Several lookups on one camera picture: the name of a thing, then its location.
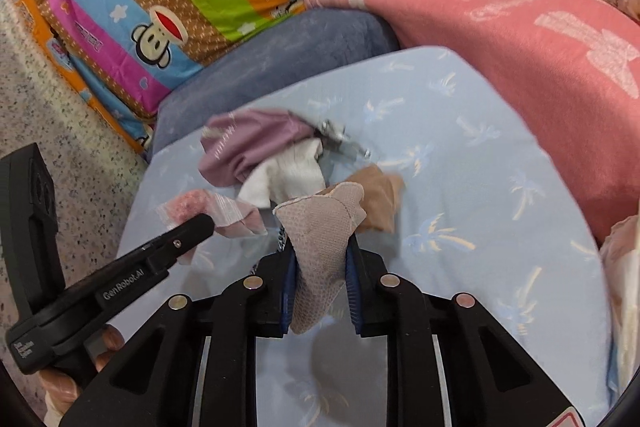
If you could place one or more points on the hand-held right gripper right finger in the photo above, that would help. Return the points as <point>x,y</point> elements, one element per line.
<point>353,287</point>

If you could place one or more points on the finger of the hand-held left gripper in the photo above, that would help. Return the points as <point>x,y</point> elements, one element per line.
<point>180,237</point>

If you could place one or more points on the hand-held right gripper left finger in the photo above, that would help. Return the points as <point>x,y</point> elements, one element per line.
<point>287,282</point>

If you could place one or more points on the pink packet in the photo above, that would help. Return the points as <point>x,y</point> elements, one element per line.
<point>200,204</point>

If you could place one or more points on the beige mesh sock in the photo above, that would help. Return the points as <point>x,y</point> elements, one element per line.
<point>317,252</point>

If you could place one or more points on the trash bin with white liner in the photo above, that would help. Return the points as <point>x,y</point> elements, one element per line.
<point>622,287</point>

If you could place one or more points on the person's left hand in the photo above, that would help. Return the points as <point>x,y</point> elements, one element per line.
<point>107,347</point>

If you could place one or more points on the tan stocking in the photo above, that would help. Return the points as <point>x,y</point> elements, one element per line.
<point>382,197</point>

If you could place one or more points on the white sock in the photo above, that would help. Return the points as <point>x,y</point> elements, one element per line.
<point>285,177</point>

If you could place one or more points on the mauve cloth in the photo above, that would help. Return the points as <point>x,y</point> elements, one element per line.
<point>245,142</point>

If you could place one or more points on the metal clip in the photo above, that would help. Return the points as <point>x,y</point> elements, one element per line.
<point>340,139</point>

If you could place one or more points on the light blue palm-print sheet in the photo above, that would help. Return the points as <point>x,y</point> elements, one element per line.
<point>475,167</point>

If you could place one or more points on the blue-grey cushion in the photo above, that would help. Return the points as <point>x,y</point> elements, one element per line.
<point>280,57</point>

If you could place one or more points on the pink blanket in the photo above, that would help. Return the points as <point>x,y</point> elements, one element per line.
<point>500,57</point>

